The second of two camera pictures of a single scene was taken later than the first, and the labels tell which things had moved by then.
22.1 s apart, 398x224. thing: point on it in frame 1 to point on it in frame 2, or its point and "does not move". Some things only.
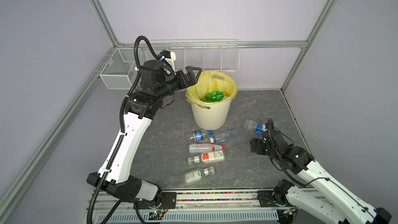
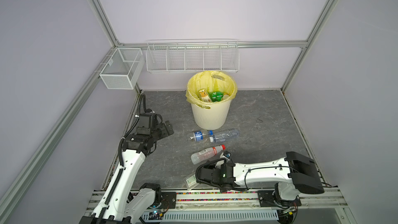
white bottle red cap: x=197 y=148 to x=203 y=154
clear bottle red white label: x=207 y=157 to x=204 y=96
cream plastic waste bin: x=215 y=118 does not move
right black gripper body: x=260 y=148 to x=209 y=167
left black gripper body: x=177 y=83 to x=160 y=132
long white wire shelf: x=210 y=55 does not move
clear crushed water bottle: x=223 y=136 does not move
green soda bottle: x=215 y=96 does not move
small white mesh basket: x=120 y=72 does not move
